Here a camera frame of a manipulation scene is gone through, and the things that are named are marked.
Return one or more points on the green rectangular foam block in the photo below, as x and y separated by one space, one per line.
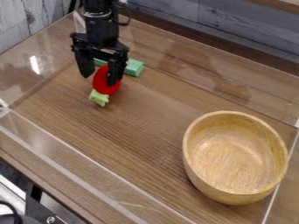
133 67

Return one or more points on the red plush strawberry toy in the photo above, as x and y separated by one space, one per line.
101 90

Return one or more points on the clear acrylic corner bracket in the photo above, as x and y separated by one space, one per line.
79 22

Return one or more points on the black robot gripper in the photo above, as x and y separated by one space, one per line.
87 50

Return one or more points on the clear acrylic tray wall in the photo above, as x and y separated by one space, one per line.
109 161

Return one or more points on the wooden bowl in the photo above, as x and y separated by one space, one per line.
233 157

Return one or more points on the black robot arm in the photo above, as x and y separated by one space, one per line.
97 42

